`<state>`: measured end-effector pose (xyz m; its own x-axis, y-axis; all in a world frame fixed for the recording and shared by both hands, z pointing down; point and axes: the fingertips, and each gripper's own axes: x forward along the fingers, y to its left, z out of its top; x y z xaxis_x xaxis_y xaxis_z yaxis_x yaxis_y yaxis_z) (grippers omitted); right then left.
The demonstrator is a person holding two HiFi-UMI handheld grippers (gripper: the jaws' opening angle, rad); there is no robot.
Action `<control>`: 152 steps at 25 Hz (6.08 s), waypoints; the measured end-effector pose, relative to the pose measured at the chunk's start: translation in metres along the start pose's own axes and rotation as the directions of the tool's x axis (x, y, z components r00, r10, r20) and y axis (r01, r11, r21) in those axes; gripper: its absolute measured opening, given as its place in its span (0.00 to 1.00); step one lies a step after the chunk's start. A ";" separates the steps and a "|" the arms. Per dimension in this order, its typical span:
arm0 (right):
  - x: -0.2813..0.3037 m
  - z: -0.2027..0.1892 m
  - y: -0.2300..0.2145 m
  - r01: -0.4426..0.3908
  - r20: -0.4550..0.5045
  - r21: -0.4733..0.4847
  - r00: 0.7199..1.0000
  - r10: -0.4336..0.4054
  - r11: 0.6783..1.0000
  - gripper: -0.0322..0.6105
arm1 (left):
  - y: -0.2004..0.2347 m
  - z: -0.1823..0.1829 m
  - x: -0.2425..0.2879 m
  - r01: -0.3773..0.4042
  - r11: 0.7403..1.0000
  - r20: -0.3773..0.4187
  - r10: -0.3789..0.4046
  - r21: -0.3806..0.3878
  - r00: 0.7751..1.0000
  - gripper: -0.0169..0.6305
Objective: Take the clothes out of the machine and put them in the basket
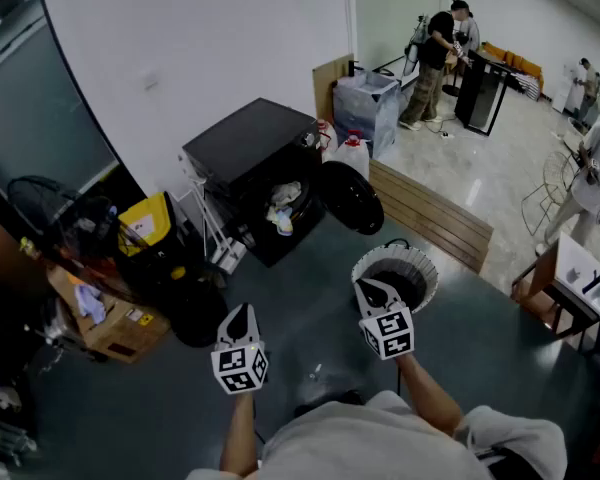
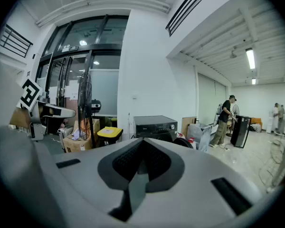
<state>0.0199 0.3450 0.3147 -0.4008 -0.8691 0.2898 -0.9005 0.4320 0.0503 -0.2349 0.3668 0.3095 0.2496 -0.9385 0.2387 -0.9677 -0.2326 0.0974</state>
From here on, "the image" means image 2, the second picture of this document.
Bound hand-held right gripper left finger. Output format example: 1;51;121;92
41;138;143;228

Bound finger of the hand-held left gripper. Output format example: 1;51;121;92
38;102;76;119

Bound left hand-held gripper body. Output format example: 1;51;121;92
16;77;49;142

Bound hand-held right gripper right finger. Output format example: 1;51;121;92
130;138;262;228

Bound black washing machine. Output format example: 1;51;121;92
133;115;179;143

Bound round black washer door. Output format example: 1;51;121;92
172;137;195;149

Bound black standing fan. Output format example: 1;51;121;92
76;72;97;150

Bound lavender cloth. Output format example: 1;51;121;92
72;128;86;141

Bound brown cardboard box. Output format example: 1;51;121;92
62;119;100;153

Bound black framed glass doors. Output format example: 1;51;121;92
35;14;130;118

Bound short black railing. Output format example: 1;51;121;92
0;24;33;58

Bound grey translucent bin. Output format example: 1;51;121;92
187;122;212;152

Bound yellow detergent bottle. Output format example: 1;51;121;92
96;126;124;148

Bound plain upright wooden board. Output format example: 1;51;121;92
181;116;198;137

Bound black glass-door cabinet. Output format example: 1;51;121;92
230;114;252;149

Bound orange sofa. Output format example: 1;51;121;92
250;117;263;133

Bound white water dispenser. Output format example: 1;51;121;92
266;116;274;134

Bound long black railing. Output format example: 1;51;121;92
165;0;219;37

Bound long ceiling light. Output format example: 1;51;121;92
246;47;256;70

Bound black round camera device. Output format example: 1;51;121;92
91;99;102;114

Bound white pedestal fan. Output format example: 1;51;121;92
226;104;240;137

